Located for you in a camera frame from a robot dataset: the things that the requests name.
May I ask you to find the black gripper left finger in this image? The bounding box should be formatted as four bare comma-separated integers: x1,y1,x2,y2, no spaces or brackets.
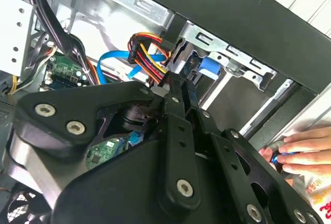
12,72,202,211

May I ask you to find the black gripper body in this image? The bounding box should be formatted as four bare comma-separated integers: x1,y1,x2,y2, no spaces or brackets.
50,103,246,224

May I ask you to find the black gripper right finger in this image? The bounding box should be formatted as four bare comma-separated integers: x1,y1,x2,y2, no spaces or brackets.
180,80,325,224

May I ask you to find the round black blue-ringed tool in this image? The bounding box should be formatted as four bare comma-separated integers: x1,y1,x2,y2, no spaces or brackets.
267,141,294,177

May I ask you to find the multicoloured power wire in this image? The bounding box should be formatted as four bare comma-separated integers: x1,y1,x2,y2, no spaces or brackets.
127,32,182,84

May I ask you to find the hard disk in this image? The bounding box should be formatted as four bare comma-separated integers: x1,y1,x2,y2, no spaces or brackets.
169,40,222,80

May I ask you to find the person's hand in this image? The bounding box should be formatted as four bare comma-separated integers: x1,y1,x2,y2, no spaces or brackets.
258,127,331,176

